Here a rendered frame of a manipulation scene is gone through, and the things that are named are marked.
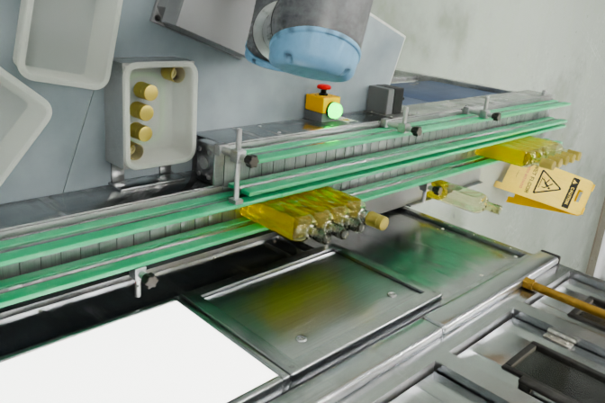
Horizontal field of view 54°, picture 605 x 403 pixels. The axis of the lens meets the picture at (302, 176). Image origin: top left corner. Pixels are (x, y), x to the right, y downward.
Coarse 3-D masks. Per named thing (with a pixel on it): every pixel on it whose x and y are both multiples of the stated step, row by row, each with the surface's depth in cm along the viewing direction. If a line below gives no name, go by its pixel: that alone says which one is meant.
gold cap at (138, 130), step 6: (132, 126) 126; (138, 126) 126; (144, 126) 125; (132, 132) 126; (138, 132) 124; (144, 132) 125; (150, 132) 126; (138, 138) 125; (144, 138) 126; (150, 138) 127
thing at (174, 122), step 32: (160, 64) 120; (192, 64) 126; (128, 96) 117; (160, 96) 131; (192, 96) 128; (128, 128) 119; (160, 128) 133; (192, 128) 130; (128, 160) 121; (160, 160) 127
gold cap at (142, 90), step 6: (138, 84) 125; (144, 84) 124; (138, 90) 124; (144, 90) 123; (150, 90) 123; (156, 90) 124; (138, 96) 126; (144, 96) 123; (150, 96) 124; (156, 96) 125
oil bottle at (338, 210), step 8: (304, 192) 146; (312, 192) 146; (312, 200) 140; (320, 200) 141; (328, 200) 141; (328, 208) 137; (336, 208) 136; (344, 208) 138; (336, 216) 135; (344, 216) 136
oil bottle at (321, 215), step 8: (280, 200) 139; (288, 200) 139; (296, 200) 140; (304, 200) 140; (304, 208) 135; (312, 208) 135; (320, 208) 136; (320, 216) 132; (328, 216) 133; (320, 224) 132
